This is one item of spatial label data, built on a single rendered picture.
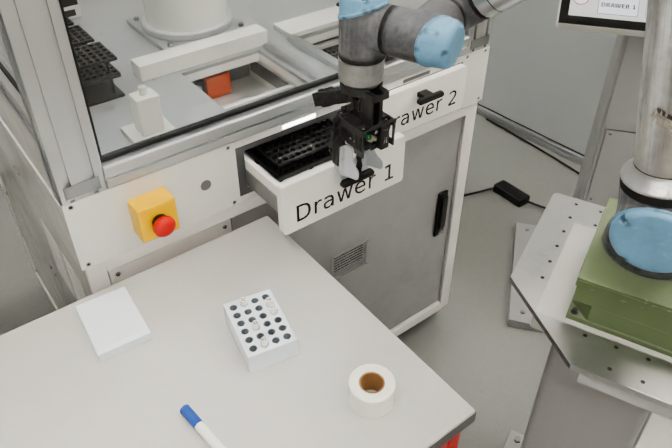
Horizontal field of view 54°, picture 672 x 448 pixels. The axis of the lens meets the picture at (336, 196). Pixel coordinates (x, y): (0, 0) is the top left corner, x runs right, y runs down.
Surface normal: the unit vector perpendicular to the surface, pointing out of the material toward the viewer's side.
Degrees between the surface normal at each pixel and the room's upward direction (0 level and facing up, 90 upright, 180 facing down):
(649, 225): 98
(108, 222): 90
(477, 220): 0
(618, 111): 90
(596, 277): 1
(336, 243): 90
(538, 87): 90
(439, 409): 0
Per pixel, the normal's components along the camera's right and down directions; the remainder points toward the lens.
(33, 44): 0.60, 0.48
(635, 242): -0.50, 0.63
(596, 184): -0.26, 0.59
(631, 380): 0.00, -0.79
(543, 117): -0.76, 0.39
